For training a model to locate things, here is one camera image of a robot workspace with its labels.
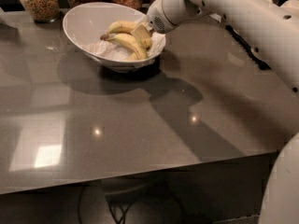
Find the black cable under table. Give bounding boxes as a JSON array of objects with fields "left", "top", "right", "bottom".
[{"left": 77, "top": 184, "right": 188, "bottom": 224}]

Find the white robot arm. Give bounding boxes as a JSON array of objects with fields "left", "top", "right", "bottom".
[{"left": 146, "top": 0, "right": 299, "bottom": 224}]

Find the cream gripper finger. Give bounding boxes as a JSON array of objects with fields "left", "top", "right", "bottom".
[
  {"left": 131, "top": 24, "right": 151, "bottom": 40},
  {"left": 135, "top": 17, "right": 148, "bottom": 26}
]

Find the yellow banana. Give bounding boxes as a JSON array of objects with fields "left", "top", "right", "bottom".
[
  {"left": 107, "top": 21, "right": 152, "bottom": 49},
  {"left": 100, "top": 34, "right": 148, "bottom": 61}
]

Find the white oval bowl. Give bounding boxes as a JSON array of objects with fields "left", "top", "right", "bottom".
[{"left": 63, "top": 2, "right": 162, "bottom": 73}]

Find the black rubber mat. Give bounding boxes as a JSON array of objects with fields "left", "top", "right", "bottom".
[{"left": 225, "top": 25, "right": 270, "bottom": 70}]

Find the white paper liner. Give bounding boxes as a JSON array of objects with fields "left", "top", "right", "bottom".
[{"left": 83, "top": 23, "right": 165, "bottom": 62}]

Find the left glass cereal jar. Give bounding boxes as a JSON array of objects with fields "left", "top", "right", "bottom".
[{"left": 20, "top": 0, "right": 60, "bottom": 22}]

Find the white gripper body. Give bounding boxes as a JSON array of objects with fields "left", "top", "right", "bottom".
[{"left": 147, "top": 0, "right": 187, "bottom": 34}]

